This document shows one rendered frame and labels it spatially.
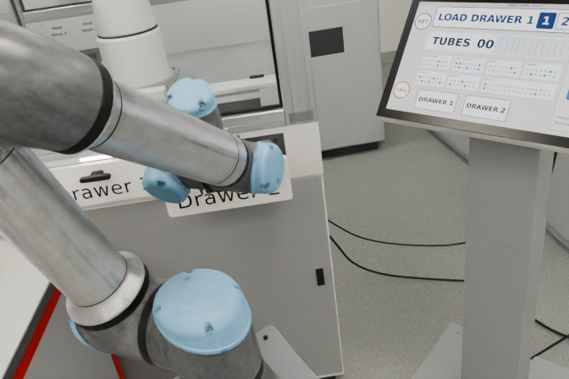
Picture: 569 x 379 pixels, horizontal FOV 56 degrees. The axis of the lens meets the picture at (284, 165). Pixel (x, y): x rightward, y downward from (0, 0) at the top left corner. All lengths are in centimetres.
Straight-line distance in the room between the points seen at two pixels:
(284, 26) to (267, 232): 55
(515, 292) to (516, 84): 56
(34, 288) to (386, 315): 129
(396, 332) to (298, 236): 72
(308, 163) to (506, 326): 68
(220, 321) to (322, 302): 95
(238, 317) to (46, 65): 39
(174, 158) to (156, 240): 88
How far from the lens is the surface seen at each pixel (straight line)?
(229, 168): 70
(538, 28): 123
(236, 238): 146
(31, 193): 63
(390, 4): 479
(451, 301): 218
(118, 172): 137
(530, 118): 116
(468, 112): 119
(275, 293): 158
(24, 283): 134
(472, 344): 169
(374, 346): 201
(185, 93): 86
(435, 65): 126
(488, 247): 145
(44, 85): 48
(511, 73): 120
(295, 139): 132
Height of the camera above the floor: 145
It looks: 27 degrees down
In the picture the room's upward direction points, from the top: 8 degrees counter-clockwise
